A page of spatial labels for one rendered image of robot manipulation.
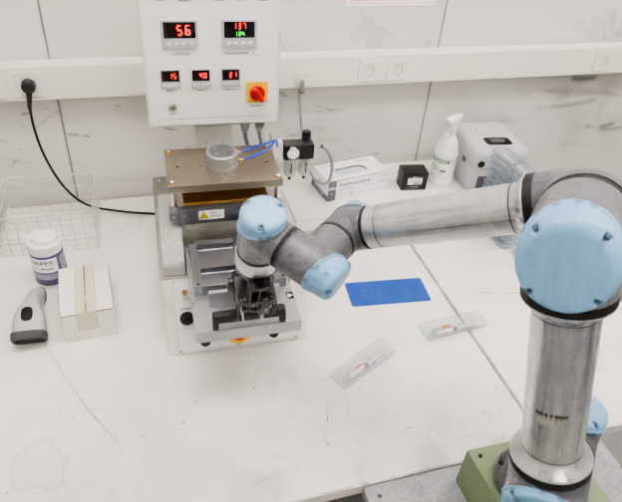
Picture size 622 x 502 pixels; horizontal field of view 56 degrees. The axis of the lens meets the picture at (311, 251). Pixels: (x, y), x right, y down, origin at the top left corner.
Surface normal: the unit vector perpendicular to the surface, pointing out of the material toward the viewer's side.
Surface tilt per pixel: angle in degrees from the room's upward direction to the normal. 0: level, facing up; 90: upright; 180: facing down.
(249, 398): 0
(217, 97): 90
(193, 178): 0
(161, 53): 90
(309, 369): 0
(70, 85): 90
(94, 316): 89
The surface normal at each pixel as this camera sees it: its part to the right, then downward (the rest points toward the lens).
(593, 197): 0.09, -0.83
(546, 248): -0.49, 0.33
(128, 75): 0.28, 0.60
